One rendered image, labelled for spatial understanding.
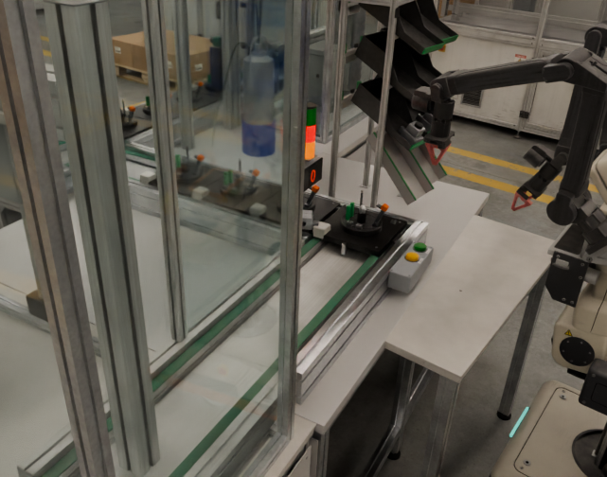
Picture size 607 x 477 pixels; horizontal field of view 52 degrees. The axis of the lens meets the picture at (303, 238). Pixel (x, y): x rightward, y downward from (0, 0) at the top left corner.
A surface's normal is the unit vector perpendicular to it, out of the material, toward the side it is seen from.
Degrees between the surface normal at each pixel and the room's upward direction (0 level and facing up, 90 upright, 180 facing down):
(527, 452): 0
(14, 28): 90
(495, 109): 90
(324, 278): 0
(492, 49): 90
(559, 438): 0
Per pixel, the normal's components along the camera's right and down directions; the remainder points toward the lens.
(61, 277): 0.87, 0.27
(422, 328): 0.04, -0.87
